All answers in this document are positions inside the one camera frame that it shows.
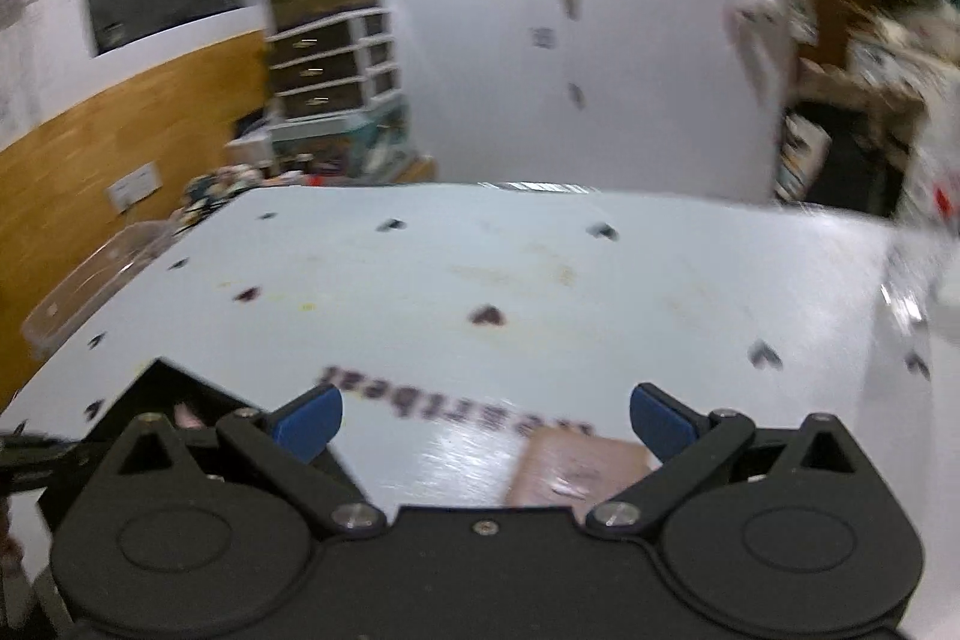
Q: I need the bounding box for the black box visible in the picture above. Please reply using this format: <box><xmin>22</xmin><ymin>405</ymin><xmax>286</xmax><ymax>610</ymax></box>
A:
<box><xmin>34</xmin><ymin>356</ymin><xmax>286</xmax><ymax>536</ymax></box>

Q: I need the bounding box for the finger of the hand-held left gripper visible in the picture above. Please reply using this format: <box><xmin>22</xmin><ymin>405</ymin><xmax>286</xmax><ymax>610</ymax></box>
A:
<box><xmin>0</xmin><ymin>430</ymin><xmax>83</xmax><ymax>485</ymax></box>

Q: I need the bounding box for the clear plastic water bottle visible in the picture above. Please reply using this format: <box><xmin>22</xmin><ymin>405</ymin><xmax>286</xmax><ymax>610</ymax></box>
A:
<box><xmin>889</xmin><ymin>107</ymin><xmax>960</xmax><ymax>341</ymax></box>

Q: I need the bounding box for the white drawer unit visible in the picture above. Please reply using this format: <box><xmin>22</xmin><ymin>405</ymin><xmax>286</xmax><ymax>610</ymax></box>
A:
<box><xmin>262</xmin><ymin>0</ymin><xmax>402</xmax><ymax>131</ymax></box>

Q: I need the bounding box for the pile of soft clutter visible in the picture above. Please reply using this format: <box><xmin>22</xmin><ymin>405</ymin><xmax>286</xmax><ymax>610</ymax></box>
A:
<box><xmin>176</xmin><ymin>164</ymin><xmax>263</xmax><ymax>223</ymax></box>

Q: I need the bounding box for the patterned teal box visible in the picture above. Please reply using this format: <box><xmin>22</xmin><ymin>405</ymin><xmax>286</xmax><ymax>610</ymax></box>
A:
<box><xmin>270</xmin><ymin>111</ymin><xmax>412</xmax><ymax>178</ymax></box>

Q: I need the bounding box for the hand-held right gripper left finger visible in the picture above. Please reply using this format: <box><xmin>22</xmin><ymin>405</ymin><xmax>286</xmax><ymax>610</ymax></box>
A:
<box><xmin>112</xmin><ymin>383</ymin><xmax>387</xmax><ymax>540</ymax></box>

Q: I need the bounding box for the white wall socket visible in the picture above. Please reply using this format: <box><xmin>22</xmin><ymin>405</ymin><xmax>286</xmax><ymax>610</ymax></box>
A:
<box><xmin>105</xmin><ymin>160</ymin><xmax>162</xmax><ymax>210</ymax></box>

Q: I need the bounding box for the clear plastic storage bin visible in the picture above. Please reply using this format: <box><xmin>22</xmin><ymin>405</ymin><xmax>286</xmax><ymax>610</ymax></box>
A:
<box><xmin>22</xmin><ymin>220</ymin><xmax>177</xmax><ymax>356</ymax></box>

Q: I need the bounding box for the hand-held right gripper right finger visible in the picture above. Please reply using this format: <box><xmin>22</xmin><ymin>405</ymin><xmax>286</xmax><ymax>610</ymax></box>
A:
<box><xmin>585</xmin><ymin>383</ymin><xmax>863</xmax><ymax>540</ymax></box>

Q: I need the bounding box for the white desktop appliance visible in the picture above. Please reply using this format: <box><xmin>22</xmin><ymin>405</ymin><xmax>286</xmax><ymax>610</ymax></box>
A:
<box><xmin>225</xmin><ymin>126</ymin><xmax>275</xmax><ymax>170</ymax></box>

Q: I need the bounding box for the pinkish brown case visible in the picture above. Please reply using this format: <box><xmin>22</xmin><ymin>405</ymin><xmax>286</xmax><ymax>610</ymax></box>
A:
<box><xmin>504</xmin><ymin>426</ymin><xmax>661</xmax><ymax>510</ymax></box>

